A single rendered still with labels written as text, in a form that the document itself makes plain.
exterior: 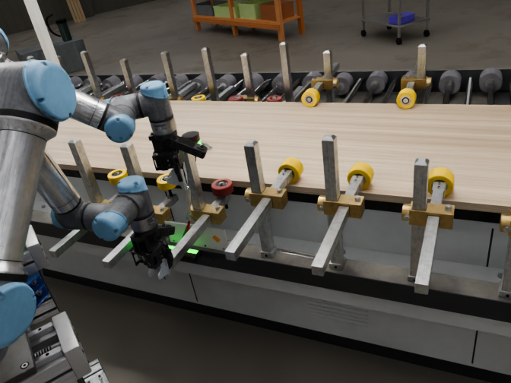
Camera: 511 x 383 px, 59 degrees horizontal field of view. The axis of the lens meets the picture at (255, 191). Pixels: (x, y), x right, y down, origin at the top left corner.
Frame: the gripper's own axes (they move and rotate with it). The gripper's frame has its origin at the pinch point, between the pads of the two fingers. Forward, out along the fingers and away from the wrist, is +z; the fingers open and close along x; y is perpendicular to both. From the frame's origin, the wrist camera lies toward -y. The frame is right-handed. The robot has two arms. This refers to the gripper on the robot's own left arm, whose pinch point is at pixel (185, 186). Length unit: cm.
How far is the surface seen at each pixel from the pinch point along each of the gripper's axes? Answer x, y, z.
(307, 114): -77, -42, 11
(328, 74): -103, -54, 1
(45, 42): -151, 114, -25
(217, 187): -14.9, -6.8, 10.3
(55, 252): 5, 52, 20
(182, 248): 13.6, 1.9, 15.3
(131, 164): -14.9, 22.9, -2.7
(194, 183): -6.2, -1.1, 2.7
